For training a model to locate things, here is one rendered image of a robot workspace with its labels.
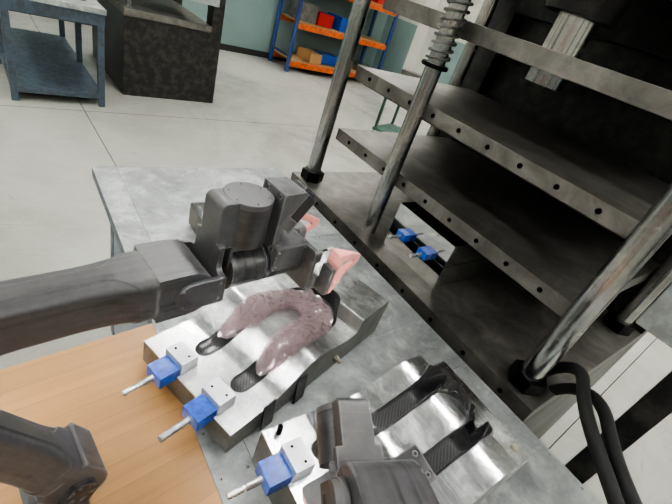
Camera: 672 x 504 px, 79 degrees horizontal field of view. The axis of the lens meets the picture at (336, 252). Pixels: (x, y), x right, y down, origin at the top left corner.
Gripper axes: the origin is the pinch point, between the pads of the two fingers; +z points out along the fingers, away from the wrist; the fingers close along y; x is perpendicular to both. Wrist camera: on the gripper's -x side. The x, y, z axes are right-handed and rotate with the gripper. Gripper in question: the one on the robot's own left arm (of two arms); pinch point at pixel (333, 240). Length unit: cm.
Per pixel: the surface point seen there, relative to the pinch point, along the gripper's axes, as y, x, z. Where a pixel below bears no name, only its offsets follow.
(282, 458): -14.0, 29.7, -11.5
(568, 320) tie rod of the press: -29, 16, 61
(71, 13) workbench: 366, 47, 63
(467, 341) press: -12, 41, 62
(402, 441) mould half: -23.1, 30.7, 9.5
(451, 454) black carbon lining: -30.2, 28.5, 13.8
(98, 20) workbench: 365, 48, 81
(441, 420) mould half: -25.3, 27.0, 16.6
